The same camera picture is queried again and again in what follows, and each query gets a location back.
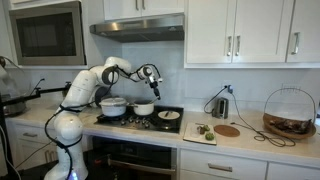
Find steel cabinet door handle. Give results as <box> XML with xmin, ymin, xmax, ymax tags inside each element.
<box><xmin>291</xmin><ymin>31</ymin><xmax>302</xmax><ymax>56</ymax></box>
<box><xmin>226</xmin><ymin>35</ymin><xmax>233</xmax><ymax>58</ymax></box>
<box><xmin>234</xmin><ymin>34</ymin><xmax>242</xmax><ymax>57</ymax></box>

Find built-in microwave oven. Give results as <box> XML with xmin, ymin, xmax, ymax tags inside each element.
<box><xmin>8</xmin><ymin>0</ymin><xmax>88</xmax><ymax>67</ymax></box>

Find black camera boom pole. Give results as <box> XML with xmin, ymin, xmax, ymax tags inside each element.
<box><xmin>1</xmin><ymin>81</ymin><xmax>73</xmax><ymax>107</ymax></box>

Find round cork trivet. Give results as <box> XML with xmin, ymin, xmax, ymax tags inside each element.
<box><xmin>213</xmin><ymin>124</ymin><xmax>241</xmax><ymax>138</ymax></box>

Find black built-in oven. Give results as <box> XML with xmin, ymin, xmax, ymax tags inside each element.
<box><xmin>91</xmin><ymin>135</ymin><xmax>178</xmax><ymax>180</ymax></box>

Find long black power cable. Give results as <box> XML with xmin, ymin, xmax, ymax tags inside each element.
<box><xmin>229</xmin><ymin>90</ymin><xmax>297</xmax><ymax>148</ymax></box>

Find wall outlet with plug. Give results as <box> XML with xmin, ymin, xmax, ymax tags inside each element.
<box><xmin>222</xmin><ymin>83</ymin><xmax>235</xmax><ymax>95</ymax></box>

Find white saucepan with steel handle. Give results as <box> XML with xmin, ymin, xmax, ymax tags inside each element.
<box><xmin>126</xmin><ymin>99</ymin><xmax>156</xmax><ymax>117</ymax></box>

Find white wall cabinet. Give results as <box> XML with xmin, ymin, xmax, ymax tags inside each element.
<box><xmin>184</xmin><ymin>0</ymin><xmax>320</xmax><ymax>70</ymax></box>

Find large white pot lid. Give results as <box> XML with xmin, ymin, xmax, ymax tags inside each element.
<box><xmin>98</xmin><ymin>96</ymin><xmax>129</xmax><ymax>118</ymax></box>

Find stainless range hood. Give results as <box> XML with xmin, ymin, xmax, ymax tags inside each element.
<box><xmin>88</xmin><ymin>13</ymin><xmax>186</xmax><ymax>44</ymax></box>

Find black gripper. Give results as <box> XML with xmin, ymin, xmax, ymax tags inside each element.
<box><xmin>148</xmin><ymin>79</ymin><xmax>162</xmax><ymax>100</ymax></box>

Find grey countertop appliance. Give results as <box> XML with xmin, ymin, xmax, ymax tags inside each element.
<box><xmin>0</xmin><ymin>55</ymin><xmax>33</xmax><ymax>118</ymax></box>

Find white chopping board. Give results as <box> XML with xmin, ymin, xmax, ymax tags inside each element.
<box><xmin>182</xmin><ymin>121</ymin><xmax>218</xmax><ymax>146</ymax></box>

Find white base cabinet with drawer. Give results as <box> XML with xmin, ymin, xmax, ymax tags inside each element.
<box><xmin>5</xmin><ymin>119</ymin><xmax>94</xmax><ymax>172</ymax></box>

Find steel drawer pull handle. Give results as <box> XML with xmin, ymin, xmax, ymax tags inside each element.
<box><xmin>207</xmin><ymin>162</ymin><xmax>234</xmax><ymax>173</ymax></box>

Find stainless electric kettle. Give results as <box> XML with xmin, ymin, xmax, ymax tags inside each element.
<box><xmin>211</xmin><ymin>96</ymin><xmax>230</xmax><ymax>120</ymax></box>

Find steel oven door handle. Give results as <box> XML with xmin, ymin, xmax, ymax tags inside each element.
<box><xmin>109</xmin><ymin>159</ymin><xmax>177</xmax><ymax>173</ymax></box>

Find white cabinet above range hood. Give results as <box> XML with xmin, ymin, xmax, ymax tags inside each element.
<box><xmin>102</xmin><ymin>0</ymin><xmax>185</xmax><ymax>22</ymax></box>

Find wire basket with wooden base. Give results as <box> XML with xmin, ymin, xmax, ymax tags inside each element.
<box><xmin>262</xmin><ymin>85</ymin><xmax>318</xmax><ymax>141</ymax></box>

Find black gas stove cooktop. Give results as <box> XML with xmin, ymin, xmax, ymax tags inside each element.
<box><xmin>94</xmin><ymin>104</ymin><xmax>185</xmax><ymax>135</ymax></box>

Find black kettle cord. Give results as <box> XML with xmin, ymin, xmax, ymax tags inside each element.
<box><xmin>203</xmin><ymin>85</ymin><xmax>231</xmax><ymax>115</ymax></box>

